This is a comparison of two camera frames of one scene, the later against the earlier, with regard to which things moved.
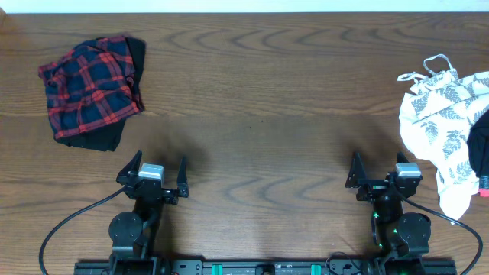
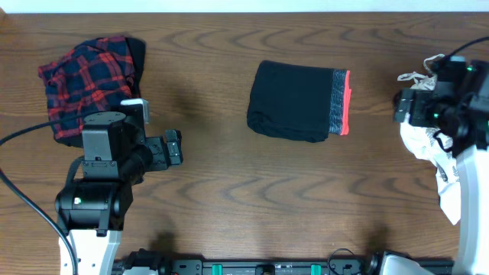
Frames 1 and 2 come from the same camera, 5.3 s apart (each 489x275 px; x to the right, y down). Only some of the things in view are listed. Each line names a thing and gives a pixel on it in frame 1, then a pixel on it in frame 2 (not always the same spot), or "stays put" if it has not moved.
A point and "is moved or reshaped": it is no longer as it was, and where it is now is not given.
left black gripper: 182,189 to 161,161
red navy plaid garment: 91,85 stays put
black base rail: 266,266 stays put
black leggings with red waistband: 478,152 is moved or reshaped
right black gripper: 357,178 to 422,99
